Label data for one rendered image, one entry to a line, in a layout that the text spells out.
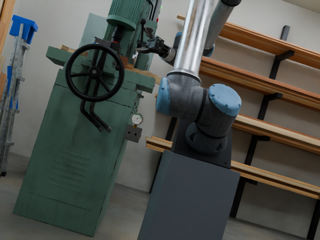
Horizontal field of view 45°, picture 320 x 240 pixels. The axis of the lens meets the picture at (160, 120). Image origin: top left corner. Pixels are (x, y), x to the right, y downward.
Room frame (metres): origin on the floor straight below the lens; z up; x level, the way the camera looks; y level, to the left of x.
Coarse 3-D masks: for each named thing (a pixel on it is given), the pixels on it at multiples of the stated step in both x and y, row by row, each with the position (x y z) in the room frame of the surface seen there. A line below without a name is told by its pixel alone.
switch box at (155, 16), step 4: (152, 0) 2.49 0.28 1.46; (160, 0) 2.49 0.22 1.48; (160, 4) 2.49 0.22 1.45; (156, 8) 2.49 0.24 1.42; (160, 8) 2.57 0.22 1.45; (152, 12) 2.49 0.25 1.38; (156, 12) 2.49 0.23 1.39; (148, 16) 2.49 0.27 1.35; (156, 16) 2.49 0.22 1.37; (156, 20) 2.52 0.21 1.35
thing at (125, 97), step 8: (64, 72) 2.05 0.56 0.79; (72, 72) 2.05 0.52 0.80; (56, 80) 2.05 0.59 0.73; (64, 80) 2.05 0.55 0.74; (72, 80) 2.05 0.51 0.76; (80, 80) 2.05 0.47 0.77; (80, 88) 2.05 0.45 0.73; (104, 88) 2.05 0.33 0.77; (112, 88) 2.05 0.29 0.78; (120, 88) 2.06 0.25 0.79; (112, 96) 2.05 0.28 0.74; (120, 96) 2.06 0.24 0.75; (128, 96) 2.06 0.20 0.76; (136, 96) 2.06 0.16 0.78; (120, 104) 2.06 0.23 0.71; (128, 104) 2.06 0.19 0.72; (136, 104) 2.29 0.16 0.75; (136, 112) 2.63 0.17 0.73
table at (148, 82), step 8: (48, 48) 2.05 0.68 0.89; (56, 48) 2.05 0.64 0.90; (48, 56) 2.05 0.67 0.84; (56, 56) 2.05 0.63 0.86; (64, 56) 2.05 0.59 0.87; (80, 56) 2.05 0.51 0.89; (72, 64) 2.05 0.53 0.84; (80, 64) 1.96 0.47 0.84; (88, 64) 1.96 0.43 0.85; (96, 64) 1.96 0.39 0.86; (104, 72) 1.99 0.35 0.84; (112, 72) 1.96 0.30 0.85; (128, 72) 2.06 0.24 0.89; (136, 72) 2.06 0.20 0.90; (128, 80) 2.06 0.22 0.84; (136, 80) 2.06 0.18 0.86; (144, 80) 2.06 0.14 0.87; (152, 80) 2.06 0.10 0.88; (144, 88) 2.13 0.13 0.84; (152, 88) 2.06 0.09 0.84
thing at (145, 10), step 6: (150, 0) 2.40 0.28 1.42; (144, 6) 2.40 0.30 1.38; (150, 6) 2.49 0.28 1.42; (144, 12) 2.40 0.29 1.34; (144, 18) 2.40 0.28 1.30; (108, 24) 2.40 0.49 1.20; (138, 24) 2.40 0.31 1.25; (108, 30) 2.40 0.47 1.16; (138, 30) 2.40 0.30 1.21; (138, 36) 2.40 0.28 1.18; (132, 42) 2.40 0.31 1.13; (132, 48) 2.40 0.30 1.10; (132, 54) 2.40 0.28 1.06
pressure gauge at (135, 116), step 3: (135, 114) 2.00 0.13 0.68; (138, 114) 2.00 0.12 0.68; (132, 117) 2.00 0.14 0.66; (135, 117) 2.00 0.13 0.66; (138, 117) 2.00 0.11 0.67; (141, 117) 2.00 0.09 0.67; (132, 120) 2.00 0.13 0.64; (135, 120) 2.00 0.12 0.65; (138, 120) 2.00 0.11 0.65; (141, 120) 2.00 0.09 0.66; (135, 123) 2.00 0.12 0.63; (138, 123) 2.00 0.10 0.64; (135, 126) 2.02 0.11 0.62
